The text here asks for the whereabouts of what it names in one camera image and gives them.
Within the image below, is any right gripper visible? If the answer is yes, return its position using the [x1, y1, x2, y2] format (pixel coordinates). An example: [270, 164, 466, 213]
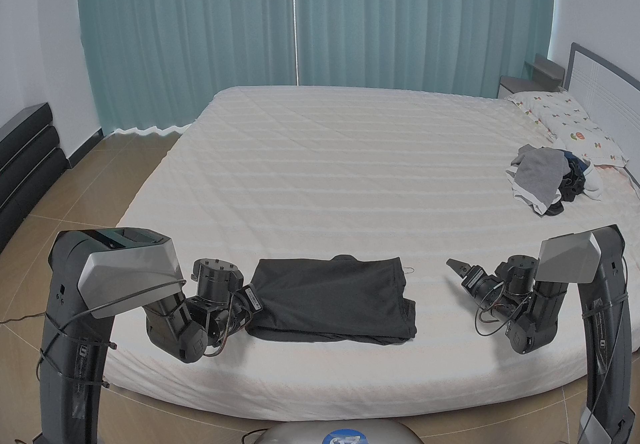
[446, 258, 497, 303]

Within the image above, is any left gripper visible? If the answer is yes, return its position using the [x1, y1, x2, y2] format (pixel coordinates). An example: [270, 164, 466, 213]
[232, 284, 264, 328]

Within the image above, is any black T-shirt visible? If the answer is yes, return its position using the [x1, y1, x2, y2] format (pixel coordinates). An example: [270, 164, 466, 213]
[245, 254, 418, 347]

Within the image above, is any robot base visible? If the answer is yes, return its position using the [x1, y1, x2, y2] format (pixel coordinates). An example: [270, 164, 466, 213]
[245, 421, 416, 444]

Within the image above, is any pile of clothes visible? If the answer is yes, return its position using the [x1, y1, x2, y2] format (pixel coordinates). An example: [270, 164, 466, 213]
[505, 144, 602, 218]

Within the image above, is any bed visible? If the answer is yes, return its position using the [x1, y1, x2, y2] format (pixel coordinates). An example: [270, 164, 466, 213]
[102, 42, 640, 425]

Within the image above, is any white printed pillow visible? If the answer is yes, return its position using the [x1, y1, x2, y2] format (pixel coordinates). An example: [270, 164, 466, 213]
[505, 91, 630, 168]

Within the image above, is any grey bedside table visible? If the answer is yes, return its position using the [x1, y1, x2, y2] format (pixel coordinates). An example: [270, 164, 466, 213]
[498, 53, 566, 98]

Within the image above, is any black chest of drawers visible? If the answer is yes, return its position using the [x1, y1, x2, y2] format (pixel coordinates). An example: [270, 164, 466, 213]
[0, 102, 68, 253]

